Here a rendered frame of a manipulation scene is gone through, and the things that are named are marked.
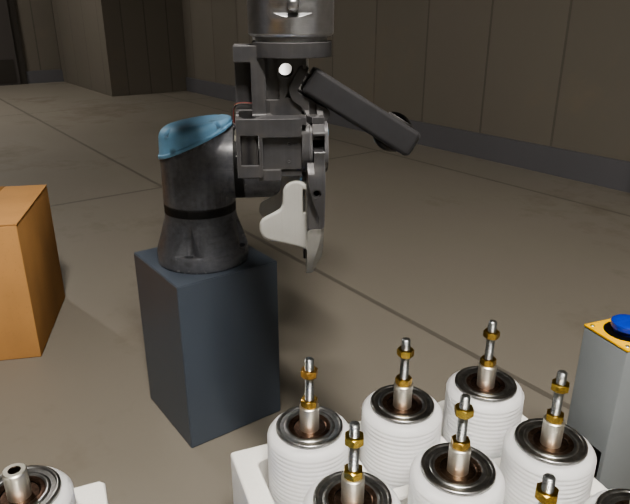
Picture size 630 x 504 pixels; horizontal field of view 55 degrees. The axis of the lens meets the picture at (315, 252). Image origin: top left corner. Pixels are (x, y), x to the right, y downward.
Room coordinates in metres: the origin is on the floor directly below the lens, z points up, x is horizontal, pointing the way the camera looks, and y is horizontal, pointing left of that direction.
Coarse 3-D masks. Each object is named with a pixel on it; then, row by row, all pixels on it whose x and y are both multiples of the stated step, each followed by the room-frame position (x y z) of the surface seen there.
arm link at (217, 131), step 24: (192, 120) 0.97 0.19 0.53; (216, 120) 0.94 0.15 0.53; (168, 144) 0.91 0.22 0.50; (192, 144) 0.90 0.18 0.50; (216, 144) 0.92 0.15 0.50; (168, 168) 0.91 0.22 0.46; (192, 168) 0.90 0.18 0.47; (216, 168) 0.90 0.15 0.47; (168, 192) 0.92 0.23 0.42; (192, 192) 0.90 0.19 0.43; (216, 192) 0.91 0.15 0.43; (240, 192) 0.92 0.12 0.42
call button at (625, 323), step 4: (616, 316) 0.68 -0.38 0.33; (620, 316) 0.68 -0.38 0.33; (624, 316) 0.68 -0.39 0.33; (628, 316) 0.68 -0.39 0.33; (612, 320) 0.68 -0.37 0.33; (616, 320) 0.67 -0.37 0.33; (620, 320) 0.67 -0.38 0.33; (624, 320) 0.67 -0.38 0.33; (628, 320) 0.67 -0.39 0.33; (612, 324) 0.67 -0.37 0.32; (616, 324) 0.67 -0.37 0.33; (620, 324) 0.66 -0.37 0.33; (624, 324) 0.66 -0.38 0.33; (628, 324) 0.66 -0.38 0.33; (616, 328) 0.66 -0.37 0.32; (620, 328) 0.66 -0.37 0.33; (624, 328) 0.66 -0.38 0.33; (628, 328) 0.66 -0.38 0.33; (616, 332) 0.67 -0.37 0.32; (620, 332) 0.66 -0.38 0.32; (624, 332) 0.66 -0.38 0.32; (628, 332) 0.65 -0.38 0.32; (628, 336) 0.66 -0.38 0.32
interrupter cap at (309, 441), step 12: (324, 408) 0.60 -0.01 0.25; (288, 420) 0.57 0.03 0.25; (324, 420) 0.58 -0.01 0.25; (336, 420) 0.58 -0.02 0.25; (276, 432) 0.56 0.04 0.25; (288, 432) 0.55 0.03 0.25; (300, 432) 0.56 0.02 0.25; (324, 432) 0.56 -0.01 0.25; (336, 432) 0.55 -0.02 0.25; (288, 444) 0.54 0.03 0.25; (300, 444) 0.53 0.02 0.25; (312, 444) 0.53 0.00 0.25; (324, 444) 0.53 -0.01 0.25
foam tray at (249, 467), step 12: (264, 444) 0.63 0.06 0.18; (240, 456) 0.60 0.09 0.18; (252, 456) 0.60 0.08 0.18; (264, 456) 0.60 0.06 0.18; (240, 468) 0.58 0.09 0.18; (252, 468) 0.58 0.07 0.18; (264, 468) 0.60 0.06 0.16; (240, 480) 0.56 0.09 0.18; (252, 480) 0.56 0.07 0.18; (264, 480) 0.56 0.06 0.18; (240, 492) 0.56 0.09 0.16; (252, 492) 0.54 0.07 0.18; (264, 492) 0.54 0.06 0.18; (396, 492) 0.54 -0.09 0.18
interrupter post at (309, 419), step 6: (300, 408) 0.56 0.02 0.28; (318, 408) 0.56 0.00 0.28; (300, 414) 0.56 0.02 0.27; (306, 414) 0.56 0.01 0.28; (312, 414) 0.56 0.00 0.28; (318, 414) 0.56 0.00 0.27; (300, 420) 0.56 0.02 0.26; (306, 420) 0.56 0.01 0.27; (312, 420) 0.56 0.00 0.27; (318, 420) 0.56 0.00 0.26; (300, 426) 0.56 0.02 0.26; (306, 426) 0.56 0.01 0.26; (312, 426) 0.56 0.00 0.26; (318, 426) 0.56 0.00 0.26; (306, 432) 0.56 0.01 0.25; (312, 432) 0.56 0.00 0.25
